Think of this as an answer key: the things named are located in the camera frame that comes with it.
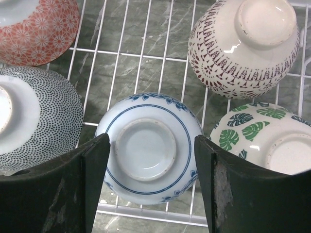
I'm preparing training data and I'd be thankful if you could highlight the blue dotted bowl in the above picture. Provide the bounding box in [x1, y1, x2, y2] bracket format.
[0, 66, 84, 172]

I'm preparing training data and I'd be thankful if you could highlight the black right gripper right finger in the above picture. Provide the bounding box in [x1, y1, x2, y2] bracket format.
[194, 135, 311, 233]

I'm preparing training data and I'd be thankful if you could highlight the purple pattern cream bowl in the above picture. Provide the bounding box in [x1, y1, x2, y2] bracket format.
[188, 0, 300, 100]

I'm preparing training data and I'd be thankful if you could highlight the red floral pattern bowl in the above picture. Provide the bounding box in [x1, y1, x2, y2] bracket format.
[0, 0, 80, 66]

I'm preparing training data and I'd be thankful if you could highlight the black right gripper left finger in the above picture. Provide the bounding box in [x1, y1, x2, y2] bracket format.
[0, 133, 110, 233]

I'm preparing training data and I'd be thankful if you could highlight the white wire dish rack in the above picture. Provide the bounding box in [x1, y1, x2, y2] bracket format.
[0, 0, 311, 229]

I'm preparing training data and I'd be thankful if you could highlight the blue floral white bowl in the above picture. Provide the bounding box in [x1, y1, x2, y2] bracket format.
[95, 92, 203, 205]

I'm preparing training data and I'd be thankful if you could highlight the green leaf pattern bowl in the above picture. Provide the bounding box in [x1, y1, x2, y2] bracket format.
[210, 102, 311, 175]

